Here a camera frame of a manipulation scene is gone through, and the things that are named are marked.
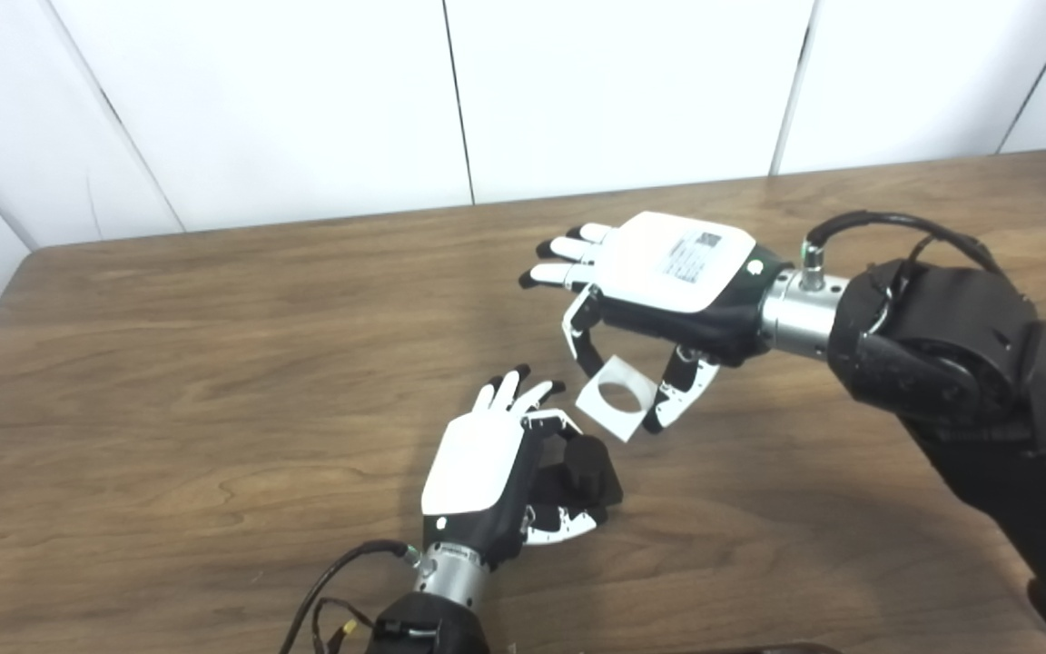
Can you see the white and black right hand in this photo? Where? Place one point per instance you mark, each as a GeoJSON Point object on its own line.
{"type": "Point", "coordinates": [659, 272]}

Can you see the white and black left hand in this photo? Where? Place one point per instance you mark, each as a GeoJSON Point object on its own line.
{"type": "Point", "coordinates": [473, 463]}

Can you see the black peg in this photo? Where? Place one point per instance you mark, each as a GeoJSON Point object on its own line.
{"type": "Point", "coordinates": [588, 463]}

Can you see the white square piece with hole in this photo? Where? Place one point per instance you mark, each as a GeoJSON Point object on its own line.
{"type": "Point", "coordinates": [618, 422]}

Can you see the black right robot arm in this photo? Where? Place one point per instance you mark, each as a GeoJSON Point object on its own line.
{"type": "Point", "coordinates": [968, 363]}

